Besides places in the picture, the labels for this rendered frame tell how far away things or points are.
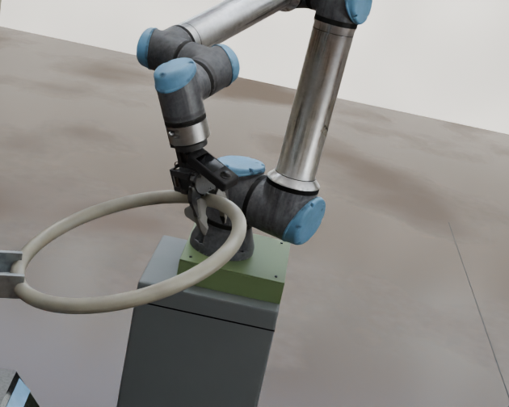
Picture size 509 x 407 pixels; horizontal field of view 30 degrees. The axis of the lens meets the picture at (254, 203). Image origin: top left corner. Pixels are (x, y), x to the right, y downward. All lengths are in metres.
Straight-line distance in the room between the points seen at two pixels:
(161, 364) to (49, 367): 1.21
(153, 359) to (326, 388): 1.51
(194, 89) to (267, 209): 0.71
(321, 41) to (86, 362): 1.95
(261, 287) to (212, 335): 0.19
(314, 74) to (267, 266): 0.59
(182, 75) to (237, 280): 0.88
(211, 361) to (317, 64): 0.89
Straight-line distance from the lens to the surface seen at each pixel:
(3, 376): 2.17
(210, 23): 2.25
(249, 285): 2.70
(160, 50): 2.13
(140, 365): 2.79
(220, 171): 2.01
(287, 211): 2.59
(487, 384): 4.61
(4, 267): 2.02
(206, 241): 2.74
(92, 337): 4.18
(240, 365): 2.75
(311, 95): 2.54
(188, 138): 2.01
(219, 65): 2.06
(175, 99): 1.98
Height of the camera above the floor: 1.94
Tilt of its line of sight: 18 degrees down
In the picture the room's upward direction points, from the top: 12 degrees clockwise
